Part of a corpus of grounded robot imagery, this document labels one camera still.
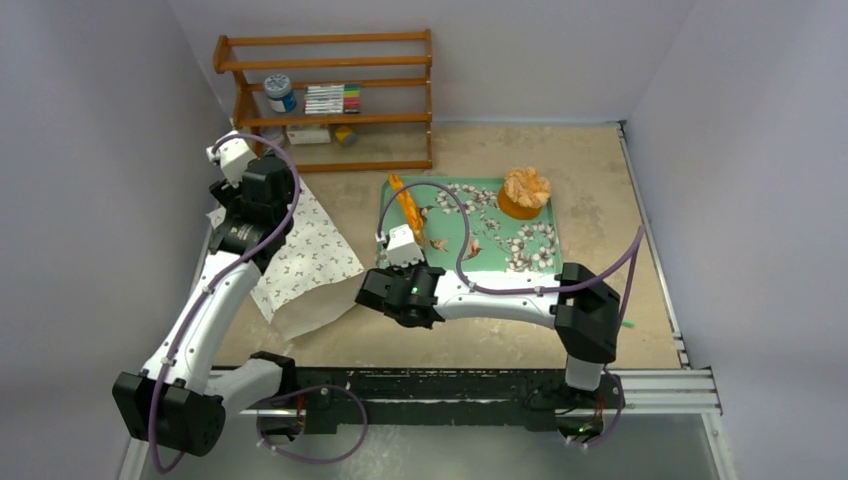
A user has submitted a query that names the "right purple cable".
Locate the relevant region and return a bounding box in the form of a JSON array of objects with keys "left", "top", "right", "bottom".
[{"left": 376, "top": 181, "right": 647, "bottom": 448}]

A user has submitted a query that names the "white small box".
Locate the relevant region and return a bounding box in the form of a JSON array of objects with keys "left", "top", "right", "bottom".
[{"left": 285, "top": 124, "right": 332, "bottom": 145}]

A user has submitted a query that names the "wooden shelf rack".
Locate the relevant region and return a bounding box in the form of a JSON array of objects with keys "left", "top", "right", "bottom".
[{"left": 213, "top": 29, "right": 434, "bottom": 173}]

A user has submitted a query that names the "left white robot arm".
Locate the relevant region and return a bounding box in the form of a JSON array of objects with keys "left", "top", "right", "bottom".
[{"left": 112, "top": 155, "right": 298, "bottom": 457}]

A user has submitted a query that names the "orange braided fake bread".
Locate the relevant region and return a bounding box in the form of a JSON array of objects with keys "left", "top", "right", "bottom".
[{"left": 388, "top": 173, "right": 425, "bottom": 246}]

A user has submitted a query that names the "white patterned paper bag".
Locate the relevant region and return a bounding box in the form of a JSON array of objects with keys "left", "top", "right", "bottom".
[{"left": 232, "top": 182, "right": 365, "bottom": 341}]

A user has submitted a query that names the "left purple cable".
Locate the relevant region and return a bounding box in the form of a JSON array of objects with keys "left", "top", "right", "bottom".
[{"left": 146, "top": 133, "right": 303, "bottom": 475}]

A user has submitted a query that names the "yellow grey sharpener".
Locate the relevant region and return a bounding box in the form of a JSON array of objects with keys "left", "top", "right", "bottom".
[{"left": 333, "top": 125, "right": 358, "bottom": 147}]

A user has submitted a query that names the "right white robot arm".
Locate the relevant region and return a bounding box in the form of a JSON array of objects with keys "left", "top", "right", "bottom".
[{"left": 355, "top": 263, "right": 622, "bottom": 407}]

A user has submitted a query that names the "small clear jar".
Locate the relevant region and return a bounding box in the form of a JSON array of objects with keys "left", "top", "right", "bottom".
[{"left": 260, "top": 126, "right": 287, "bottom": 147}]

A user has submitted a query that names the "green floral tray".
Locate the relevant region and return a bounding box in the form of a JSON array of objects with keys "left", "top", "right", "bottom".
[{"left": 407, "top": 177, "right": 562, "bottom": 274}]

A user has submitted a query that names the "blue lidded jar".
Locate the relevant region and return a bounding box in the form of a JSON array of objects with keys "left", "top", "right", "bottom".
[{"left": 263, "top": 74, "right": 297, "bottom": 113}]

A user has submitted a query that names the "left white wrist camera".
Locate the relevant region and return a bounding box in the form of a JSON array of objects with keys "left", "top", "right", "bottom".
[{"left": 205, "top": 130, "right": 257, "bottom": 187}]

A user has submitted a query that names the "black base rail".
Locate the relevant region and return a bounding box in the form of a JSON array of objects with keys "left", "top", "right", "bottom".
[{"left": 251, "top": 367, "right": 625, "bottom": 437}]

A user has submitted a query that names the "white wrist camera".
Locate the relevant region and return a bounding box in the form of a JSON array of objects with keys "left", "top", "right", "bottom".
[
  {"left": 205, "top": 130, "right": 257, "bottom": 187},
  {"left": 375, "top": 224, "right": 425, "bottom": 268}
]

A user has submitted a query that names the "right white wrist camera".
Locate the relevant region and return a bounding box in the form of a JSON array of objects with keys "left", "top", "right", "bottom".
[{"left": 375, "top": 224, "right": 425, "bottom": 268}]

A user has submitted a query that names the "pack of coloured markers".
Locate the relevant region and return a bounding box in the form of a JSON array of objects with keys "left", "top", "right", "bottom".
[{"left": 304, "top": 83, "right": 361, "bottom": 115}]

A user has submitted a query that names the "purple cable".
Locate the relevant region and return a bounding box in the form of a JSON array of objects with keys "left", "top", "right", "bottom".
[
  {"left": 376, "top": 181, "right": 647, "bottom": 448},
  {"left": 146, "top": 133, "right": 303, "bottom": 475}
]

